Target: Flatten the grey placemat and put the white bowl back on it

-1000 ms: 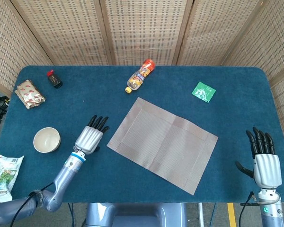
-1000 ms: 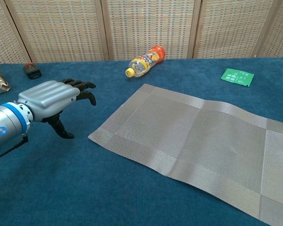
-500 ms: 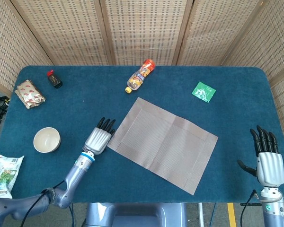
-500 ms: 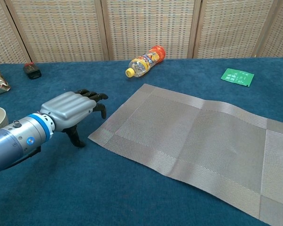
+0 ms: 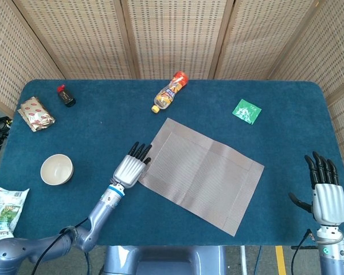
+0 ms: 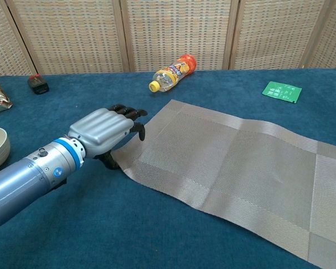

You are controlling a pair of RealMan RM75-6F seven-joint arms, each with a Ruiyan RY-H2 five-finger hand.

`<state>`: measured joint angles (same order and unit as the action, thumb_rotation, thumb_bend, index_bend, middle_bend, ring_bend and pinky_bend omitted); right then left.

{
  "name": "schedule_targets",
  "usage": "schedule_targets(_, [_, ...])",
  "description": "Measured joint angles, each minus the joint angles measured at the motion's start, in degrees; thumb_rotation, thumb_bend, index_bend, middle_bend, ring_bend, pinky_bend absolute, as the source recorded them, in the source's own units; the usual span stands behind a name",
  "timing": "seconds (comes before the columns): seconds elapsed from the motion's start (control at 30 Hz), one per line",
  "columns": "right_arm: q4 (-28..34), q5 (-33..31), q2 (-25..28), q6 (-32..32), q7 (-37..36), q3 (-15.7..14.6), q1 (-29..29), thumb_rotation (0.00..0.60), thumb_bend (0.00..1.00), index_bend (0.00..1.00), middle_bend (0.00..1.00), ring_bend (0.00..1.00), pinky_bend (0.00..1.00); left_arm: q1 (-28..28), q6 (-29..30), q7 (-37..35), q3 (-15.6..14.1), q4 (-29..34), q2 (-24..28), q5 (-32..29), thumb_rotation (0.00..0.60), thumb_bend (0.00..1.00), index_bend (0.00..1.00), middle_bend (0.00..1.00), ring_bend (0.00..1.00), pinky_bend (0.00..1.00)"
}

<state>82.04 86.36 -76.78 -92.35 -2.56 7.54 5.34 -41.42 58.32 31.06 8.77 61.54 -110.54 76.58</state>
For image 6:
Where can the plastic bottle orange label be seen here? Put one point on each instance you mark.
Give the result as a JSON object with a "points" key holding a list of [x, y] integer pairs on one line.
{"points": [[170, 75]]}

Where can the green tea sachet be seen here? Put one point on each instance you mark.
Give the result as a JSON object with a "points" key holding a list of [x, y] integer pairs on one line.
{"points": [[281, 92]]}

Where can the woven bamboo folding screen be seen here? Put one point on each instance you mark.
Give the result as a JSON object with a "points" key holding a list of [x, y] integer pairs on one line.
{"points": [[179, 30]]}

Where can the blue felt table cover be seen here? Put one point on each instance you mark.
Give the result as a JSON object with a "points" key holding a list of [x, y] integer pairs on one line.
{"points": [[100, 224]]}

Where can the grey woven placemat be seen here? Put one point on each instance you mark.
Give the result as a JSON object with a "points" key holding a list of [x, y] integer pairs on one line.
{"points": [[240, 173]]}

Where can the small black bottle red cap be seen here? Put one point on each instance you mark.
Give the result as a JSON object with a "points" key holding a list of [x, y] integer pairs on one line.
{"points": [[38, 85]]}

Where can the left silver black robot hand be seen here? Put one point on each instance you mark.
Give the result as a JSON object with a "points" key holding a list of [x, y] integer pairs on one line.
{"points": [[100, 129]]}

